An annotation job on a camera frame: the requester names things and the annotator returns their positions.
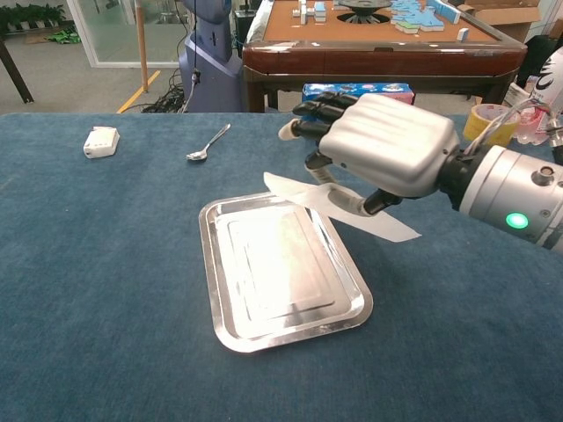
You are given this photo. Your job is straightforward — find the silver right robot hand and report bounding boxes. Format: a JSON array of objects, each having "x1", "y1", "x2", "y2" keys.
[{"x1": 277, "y1": 91, "x2": 461, "y2": 217}]

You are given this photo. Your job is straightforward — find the white paper pad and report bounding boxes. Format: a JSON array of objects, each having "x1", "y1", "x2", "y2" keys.
[{"x1": 262, "y1": 171, "x2": 422, "y2": 244}]

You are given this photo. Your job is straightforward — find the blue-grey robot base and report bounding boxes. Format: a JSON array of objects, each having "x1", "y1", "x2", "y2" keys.
[{"x1": 178, "y1": 0, "x2": 245, "y2": 113}]

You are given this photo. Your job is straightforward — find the blue Oreo cookie box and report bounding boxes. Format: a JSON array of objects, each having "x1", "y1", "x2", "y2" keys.
[{"x1": 300, "y1": 82, "x2": 415, "y2": 116}]

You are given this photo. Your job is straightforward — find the brown mahjong table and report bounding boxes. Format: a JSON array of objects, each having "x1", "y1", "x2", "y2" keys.
[{"x1": 241, "y1": 0, "x2": 529, "y2": 113}]

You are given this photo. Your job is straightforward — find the yellow tape roll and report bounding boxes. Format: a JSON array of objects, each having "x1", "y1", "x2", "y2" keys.
[{"x1": 462, "y1": 104, "x2": 522, "y2": 149}]

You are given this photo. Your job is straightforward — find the pile of blue mahjong tiles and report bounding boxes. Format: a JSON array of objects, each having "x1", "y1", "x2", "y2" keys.
[{"x1": 390, "y1": 0, "x2": 462, "y2": 34}]

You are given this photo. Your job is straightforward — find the black mahjong table centre console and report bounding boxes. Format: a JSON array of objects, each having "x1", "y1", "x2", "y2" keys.
[{"x1": 336, "y1": 0, "x2": 393, "y2": 24}]

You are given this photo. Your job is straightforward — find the cardboard box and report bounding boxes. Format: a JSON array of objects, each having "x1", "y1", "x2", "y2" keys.
[{"x1": 457, "y1": 0, "x2": 543, "y2": 44}]

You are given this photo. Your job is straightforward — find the white pink plastic bottle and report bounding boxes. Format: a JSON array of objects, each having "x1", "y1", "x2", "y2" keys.
[{"x1": 515, "y1": 46, "x2": 563, "y2": 146}]

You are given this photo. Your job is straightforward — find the silver metal tray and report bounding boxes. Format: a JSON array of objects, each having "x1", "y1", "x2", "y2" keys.
[{"x1": 198, "y1": 187, "x2": 375, "y2": 354}]

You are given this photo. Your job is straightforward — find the metal spoon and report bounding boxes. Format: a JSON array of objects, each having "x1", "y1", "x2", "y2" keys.
[{"x1": 185, "y1": 123, "x2": 232, "y2": 162}]

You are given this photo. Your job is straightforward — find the wooden pole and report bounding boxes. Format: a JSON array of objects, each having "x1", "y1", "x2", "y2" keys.
[{"x1": 135, "y1": 0, "x2": 150, "y2": 93}]

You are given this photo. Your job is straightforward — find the small white box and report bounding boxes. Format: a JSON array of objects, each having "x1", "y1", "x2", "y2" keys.
[{"x1": 83, "y1": 126, "x2": 121, "y2": 160}]

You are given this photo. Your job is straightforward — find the blue table cloth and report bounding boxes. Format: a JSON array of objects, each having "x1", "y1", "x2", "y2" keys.
[{"x1": 0, "y1": 112, "x2": 563, "y2": 422}]

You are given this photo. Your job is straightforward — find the dark table leg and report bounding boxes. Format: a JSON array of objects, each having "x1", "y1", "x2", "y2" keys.
[{"x1": 0, "y1": 34, "x2": 35, "y2": 106}]

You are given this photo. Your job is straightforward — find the green potted plants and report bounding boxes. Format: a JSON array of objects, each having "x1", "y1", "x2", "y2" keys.
[{"x1": 0, "y1": 3, "x2": 67, "y2": 34}]

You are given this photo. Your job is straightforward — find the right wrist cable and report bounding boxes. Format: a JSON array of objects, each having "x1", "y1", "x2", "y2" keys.
[{"x1": 461, "y1": 97, "x2": 563, "y2": 155}]

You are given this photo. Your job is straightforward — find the black floor cable bundle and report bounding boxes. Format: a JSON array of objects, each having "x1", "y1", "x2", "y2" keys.
[{"x1": 140, "y1": 69, "x2": 194, "y2": 114}]

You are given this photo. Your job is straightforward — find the glass partition frame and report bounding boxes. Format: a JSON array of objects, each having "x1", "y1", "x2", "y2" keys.
[{"x1": 65, "y1": 0, "x2": 190, "y2": 69}]

